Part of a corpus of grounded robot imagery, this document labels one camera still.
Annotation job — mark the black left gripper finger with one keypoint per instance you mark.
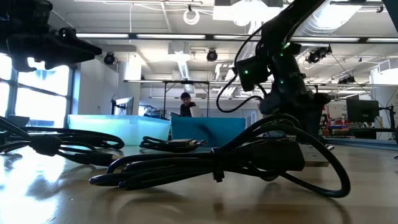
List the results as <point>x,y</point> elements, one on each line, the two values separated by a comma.
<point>62,46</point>

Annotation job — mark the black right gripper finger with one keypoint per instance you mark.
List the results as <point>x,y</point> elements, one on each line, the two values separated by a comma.
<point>312,119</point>

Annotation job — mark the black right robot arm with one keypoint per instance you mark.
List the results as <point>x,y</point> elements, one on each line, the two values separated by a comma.
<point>280,28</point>

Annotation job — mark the black ceiling spotlight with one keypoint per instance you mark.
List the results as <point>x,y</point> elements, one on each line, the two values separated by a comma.
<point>212,55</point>
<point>109,58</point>

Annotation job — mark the black computer monitor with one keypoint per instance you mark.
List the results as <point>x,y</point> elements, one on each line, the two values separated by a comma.
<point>362,110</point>

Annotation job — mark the large bright window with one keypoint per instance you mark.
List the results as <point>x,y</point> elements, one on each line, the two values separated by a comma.
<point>43,102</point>

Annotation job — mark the blue mat edge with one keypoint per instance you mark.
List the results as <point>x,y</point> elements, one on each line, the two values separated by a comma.
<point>367,143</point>

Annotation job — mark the blue plastic bin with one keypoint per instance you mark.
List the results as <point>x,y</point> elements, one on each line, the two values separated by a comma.
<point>217,130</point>

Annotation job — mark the dark laptop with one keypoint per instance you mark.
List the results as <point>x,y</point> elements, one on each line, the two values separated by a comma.
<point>18,120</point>

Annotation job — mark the bright lit computer monitor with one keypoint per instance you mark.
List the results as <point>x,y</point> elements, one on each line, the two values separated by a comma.
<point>126,105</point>

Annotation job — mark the translucent teal plastic bin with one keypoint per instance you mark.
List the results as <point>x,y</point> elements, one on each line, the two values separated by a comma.
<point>118,129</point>

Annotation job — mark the white ceiling light panel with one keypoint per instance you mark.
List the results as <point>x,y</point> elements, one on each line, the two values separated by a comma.
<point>236,12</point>

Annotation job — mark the person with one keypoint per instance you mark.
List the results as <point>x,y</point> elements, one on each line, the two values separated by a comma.
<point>186,107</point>

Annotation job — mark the long LED light bar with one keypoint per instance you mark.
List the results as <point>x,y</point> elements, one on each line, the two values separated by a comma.
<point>171,36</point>

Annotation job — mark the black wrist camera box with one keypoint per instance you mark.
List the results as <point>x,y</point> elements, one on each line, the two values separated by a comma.
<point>253,73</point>

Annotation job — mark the black ceiling camera cluster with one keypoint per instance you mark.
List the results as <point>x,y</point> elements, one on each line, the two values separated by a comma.
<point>317,55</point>

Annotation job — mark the small black ceiling camera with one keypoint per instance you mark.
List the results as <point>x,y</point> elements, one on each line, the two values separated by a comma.
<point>346,80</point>

